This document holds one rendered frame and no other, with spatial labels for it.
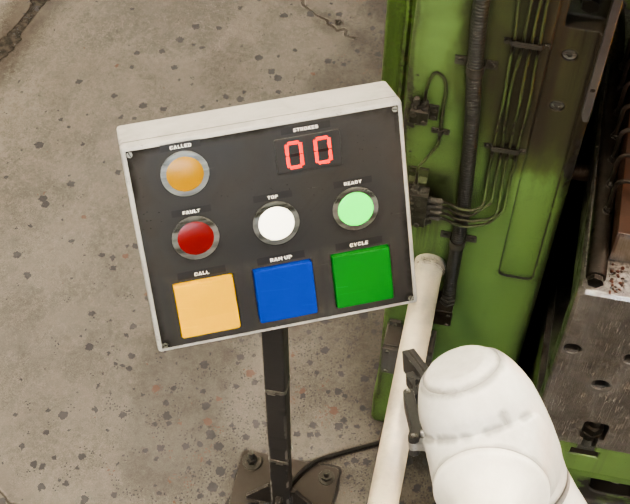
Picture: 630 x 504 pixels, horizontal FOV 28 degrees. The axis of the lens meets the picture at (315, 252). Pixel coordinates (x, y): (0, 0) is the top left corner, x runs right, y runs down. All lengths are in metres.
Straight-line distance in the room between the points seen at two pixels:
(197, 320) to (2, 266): 1.35
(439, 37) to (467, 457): 0.73
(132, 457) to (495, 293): 0.88
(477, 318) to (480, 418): 1.12
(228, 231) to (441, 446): 0.52
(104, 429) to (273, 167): 1.23
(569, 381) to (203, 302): 0.63
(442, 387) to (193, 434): 1.55
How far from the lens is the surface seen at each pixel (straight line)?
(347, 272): 1.58
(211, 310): 1.57
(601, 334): 1.81
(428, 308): 2.01
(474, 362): 1.11
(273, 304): 1.58
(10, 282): 2.86
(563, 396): 1.98
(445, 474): 1.11
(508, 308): 2.16
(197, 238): 1.53
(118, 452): 2.61
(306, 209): 1.54
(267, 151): 1.50
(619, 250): 1.75
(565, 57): 1.68
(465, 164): 1.82
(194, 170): 1.49
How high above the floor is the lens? 2.35
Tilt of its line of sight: 56 degrees down
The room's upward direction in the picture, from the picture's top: 1 degrees clockwise
